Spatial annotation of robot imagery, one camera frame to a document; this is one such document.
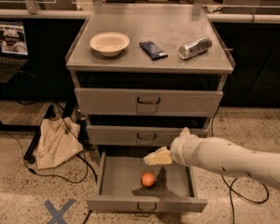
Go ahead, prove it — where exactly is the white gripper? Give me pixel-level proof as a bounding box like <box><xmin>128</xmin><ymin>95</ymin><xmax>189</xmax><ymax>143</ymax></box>
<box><xmin>144</xmin><ymin>128</ymin><xmax>204</xmax><ymax>166</ymax></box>

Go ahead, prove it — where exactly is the orange fruit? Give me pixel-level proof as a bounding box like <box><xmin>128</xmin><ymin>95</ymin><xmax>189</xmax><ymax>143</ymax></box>
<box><xmin>141</xmin><ymin>172</ymin><xmax>156</xmax><ymax>188</ymax></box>

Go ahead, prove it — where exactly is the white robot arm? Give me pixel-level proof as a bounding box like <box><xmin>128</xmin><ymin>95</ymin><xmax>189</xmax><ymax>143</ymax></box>
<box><xmin>144</xmin><ymin>128</ymin><xmax>280</xmax><ymax>191</ymax></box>

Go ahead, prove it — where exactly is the grey bottom drawer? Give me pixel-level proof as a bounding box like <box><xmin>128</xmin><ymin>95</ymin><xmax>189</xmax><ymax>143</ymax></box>
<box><xmin>87</xmin><ymin>149</ymin><xmax>207</xmax><ymax>213</ymax></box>

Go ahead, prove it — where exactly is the grey drawer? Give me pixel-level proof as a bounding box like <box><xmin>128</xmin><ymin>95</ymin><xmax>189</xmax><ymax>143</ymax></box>
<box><xmin>86</xmin><ymin>124</ymin><xmax>209</xmax><ymax>147</ymax></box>
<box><xmin>75</xmin><ymin>88</ymin><xmax>223</xmax><ymax>117</ymax></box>
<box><xmin>87</xmin><ymin>149</ymin><xmax>207</xmax><ymax>213</ymax></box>

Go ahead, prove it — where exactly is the grey middle drawer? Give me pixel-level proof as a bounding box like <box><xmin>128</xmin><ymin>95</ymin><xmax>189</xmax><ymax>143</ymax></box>
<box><xmin>86</xmin><ymin>124</ymin><xmax>209</xmax><ymax>147</ymax></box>

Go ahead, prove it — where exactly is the grey metal drawer cabinet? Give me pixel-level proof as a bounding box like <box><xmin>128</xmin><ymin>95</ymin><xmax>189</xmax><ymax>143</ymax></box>
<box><xmin>66</xmin><ymin>4</ymin><xmax>233</xmax><ymax>153</ymax></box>

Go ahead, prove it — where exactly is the grey top drawer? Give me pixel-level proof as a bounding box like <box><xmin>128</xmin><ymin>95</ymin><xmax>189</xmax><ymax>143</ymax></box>
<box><xmin>75</xmin><ymin>88</ymin><xmax>223</xmax><ymax>117</ymax></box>

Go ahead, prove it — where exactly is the beige cloth bag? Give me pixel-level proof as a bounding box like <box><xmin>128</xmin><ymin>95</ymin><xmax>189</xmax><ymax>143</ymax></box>
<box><xmin>35</xmin><ymin>118</ymin><xmax>83</xmax><ymax>169</ymax></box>

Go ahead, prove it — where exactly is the dark blue snack bar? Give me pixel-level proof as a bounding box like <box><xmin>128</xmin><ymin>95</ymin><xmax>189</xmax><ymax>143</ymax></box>
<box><xmin>139</xmin><ymin>41</ymin><xmax>168</xmax><ymax>61</ymax></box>

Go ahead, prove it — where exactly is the blue tape cross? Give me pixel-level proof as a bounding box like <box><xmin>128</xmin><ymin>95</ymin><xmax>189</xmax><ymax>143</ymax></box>
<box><xmin>44</xmin><ymin>199</ymin><xmax>76</xmax><ymax>224</ymax></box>

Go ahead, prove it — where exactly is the silver drink can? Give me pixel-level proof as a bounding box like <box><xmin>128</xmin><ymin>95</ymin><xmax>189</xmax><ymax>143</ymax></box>
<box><xmin>178</xmin><ymin>36</ymin><xmax>212</xmax><ymax>60</ymax></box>

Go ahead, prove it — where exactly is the white paper bowl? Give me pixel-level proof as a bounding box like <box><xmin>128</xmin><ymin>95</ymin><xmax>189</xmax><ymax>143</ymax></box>
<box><xmin>90</xmin><ymin>32</ymin><xmax>130</xmax><ymax>57</ymax></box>

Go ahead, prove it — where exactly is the black desk leg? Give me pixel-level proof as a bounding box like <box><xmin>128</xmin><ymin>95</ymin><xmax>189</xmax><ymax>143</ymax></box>
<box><xmin>24</xmin><ymin>105</ymin><xmax>54</xmax><ymax>164</ymax></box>

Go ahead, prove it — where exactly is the open laptop computer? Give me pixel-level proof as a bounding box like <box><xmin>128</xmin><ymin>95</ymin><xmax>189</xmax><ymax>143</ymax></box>
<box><xmin>0</xmin><ymin>20</ymin><xmax>29</xmax><ymax>83</ymax></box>

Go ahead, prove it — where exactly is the black floor cable right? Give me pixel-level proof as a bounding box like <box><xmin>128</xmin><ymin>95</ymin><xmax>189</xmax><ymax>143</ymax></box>
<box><xmin>210</xmin><ymin>107</ymin><xmax>271</xmax><ymax>224</ymax></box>

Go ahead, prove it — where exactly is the black floor cable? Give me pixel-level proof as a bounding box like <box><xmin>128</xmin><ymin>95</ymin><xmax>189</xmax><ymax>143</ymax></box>
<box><xmin>210</xmin><ymin>107</ymin><xmax>271</xmax><ymax>224</ymax></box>
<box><xmin>0</xmin><ymin>101</ymin><xmax>99</xmax><ymax>185</ymax></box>

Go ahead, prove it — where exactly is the black floor cable left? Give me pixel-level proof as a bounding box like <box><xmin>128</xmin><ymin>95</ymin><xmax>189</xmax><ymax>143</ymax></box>
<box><xmin>0</xmin><ymin>101</ymin><xmax>99</xmax><ymax>185</ymax></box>

